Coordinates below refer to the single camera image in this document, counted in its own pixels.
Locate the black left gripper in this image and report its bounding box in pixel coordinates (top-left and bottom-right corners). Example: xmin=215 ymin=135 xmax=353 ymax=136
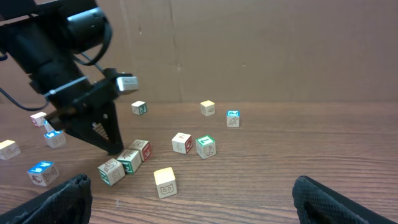
xmin=29 ymin=67 xmax=124 ymax=155

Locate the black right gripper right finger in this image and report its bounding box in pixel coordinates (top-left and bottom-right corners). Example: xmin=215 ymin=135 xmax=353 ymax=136
xmin=292 ymin=175 xmax=396 ymax=224

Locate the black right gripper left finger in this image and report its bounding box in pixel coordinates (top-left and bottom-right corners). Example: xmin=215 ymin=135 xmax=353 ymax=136
xmin=1 ymin=174 xmax=93 ymax=224

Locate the wooden block green trim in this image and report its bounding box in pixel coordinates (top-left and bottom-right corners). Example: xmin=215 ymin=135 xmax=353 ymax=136
xmin=116 ymin=149 xmax=142 ymax=174

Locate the wooden block yellow B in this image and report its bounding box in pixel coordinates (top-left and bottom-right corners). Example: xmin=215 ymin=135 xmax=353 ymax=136
xmin=154 ymin=167 xmax=178 ymax=198

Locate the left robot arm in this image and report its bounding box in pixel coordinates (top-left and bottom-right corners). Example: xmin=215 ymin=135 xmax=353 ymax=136
xmin=1 ymin=0 xmax=123 ymax=155

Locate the wooden block far white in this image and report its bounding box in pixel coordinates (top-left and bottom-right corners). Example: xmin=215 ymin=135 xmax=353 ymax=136
xmin=131 ymin=101 xmax=147 ymax=115

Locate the wooden block blue middle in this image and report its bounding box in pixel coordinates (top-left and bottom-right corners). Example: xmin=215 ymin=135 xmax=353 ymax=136
xmin=44 ymin=131 xmax=67 ymax=149

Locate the wooden block green H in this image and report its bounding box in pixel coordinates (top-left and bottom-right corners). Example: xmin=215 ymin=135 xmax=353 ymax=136
xmin=98 ymin=158 xmax=126 ymax=186

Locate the wooden block red trim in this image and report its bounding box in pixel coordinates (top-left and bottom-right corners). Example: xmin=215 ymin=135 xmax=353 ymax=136
xmin=129 ymin=139 xmax=152 ymax=162

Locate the wooden block pink trim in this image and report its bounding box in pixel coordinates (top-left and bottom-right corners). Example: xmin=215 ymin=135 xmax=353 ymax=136
xmin=30 ymin=111 xmax=47 ymax=127

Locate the wooden block yellow left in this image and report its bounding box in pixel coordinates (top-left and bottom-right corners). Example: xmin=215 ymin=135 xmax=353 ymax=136
xmin=0 ymin=140 xmax=21 ymax=160

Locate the wooden block red sided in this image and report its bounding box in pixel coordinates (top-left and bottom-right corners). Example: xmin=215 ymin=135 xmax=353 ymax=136
xmin=172 ymin=133 xmax=192 ymax=154

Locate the cardboard back board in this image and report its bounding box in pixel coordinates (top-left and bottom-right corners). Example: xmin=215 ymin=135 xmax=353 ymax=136
xmin=0 ymin=0 xmax=398 ymax=105

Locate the wooden block yellow far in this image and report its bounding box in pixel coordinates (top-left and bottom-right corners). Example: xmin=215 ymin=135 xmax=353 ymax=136
xmin=200 ymin=100 xmax=215 ymax=116

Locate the wooden block green seven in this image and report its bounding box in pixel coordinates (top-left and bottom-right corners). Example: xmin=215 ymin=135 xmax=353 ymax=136
xmin=195 ymin=135 xmax=216 ymax=159

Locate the wooden block blue P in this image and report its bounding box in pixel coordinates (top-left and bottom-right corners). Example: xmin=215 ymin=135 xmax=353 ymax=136
xmin=226 ymin=110 xmax=240 ymax=128

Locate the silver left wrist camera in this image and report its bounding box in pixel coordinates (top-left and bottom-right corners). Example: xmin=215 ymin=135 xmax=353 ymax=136
xmin=116 ymin=76 xmax=139 ymax=95

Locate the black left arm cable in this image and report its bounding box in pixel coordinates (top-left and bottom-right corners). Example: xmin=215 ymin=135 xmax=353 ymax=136
xmin=0 ymin=86 xmax=50 ymax=112

